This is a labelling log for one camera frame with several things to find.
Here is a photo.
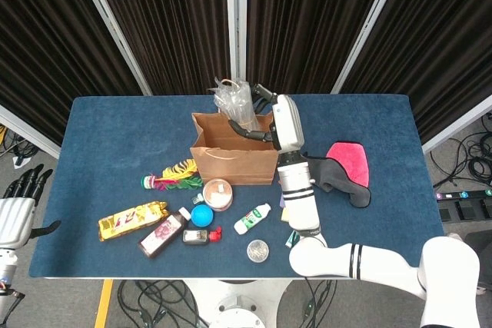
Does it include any white green plastic bottle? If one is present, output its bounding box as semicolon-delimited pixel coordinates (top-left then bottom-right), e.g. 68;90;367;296
233;202;272;235

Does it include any colourful feather shuttlecock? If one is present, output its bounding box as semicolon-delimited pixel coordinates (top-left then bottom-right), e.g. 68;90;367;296
140;157;204;192

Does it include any small dark red-capped bottle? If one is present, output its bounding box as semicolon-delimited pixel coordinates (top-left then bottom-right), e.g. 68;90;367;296
181;226;224;247

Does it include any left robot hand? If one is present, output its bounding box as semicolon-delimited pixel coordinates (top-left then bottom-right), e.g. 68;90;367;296
0;164;62;248

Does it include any yellow snack package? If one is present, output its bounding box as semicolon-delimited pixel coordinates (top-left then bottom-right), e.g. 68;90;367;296
98;200;170;243

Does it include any blue table mat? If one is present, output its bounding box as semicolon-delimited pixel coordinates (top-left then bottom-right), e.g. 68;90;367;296
28;94;457;279

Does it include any brown floral label bottle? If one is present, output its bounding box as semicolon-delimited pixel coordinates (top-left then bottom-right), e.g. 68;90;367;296
138;207;192;260

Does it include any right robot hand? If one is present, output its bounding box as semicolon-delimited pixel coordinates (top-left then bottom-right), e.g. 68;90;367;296
228;82;307;152

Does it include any green marker pen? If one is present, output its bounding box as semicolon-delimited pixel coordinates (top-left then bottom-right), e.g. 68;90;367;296
284;230;301;249

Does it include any white partition frame post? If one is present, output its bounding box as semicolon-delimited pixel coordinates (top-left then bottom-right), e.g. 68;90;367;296
71;0;153;97
224;0;249;94
331;0;408;94

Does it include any round pink jar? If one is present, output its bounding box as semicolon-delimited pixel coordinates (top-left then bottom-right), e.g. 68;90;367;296
202;177;234;212

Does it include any white partition base rail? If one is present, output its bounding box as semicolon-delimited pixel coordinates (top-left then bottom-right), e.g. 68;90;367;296
0;104;62;159
421;94;492;154

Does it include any black floor cable bundle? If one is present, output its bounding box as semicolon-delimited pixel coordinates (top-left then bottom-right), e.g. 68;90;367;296
298;280;339;328
116;280;208;328
429;111;492;187
0;124;38;160

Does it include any clear plastic bag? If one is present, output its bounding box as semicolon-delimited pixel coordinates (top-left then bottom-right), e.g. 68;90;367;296
209;77;259;131

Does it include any pink and black cloth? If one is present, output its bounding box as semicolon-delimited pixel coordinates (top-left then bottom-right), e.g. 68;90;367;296
301;141;372;209

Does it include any blue ball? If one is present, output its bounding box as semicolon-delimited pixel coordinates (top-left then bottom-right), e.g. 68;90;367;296
191;204;214;227

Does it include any white table pedestal base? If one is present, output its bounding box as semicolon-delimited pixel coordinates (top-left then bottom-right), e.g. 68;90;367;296
184;278;291;328

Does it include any black pleated curtain panel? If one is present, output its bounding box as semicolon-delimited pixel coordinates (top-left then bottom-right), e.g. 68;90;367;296
340;0;492;144
87;0;231;97
0;0;144;147
245;0;393;94

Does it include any brown paper bag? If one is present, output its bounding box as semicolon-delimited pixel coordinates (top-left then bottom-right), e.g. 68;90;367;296
190;78;281;187

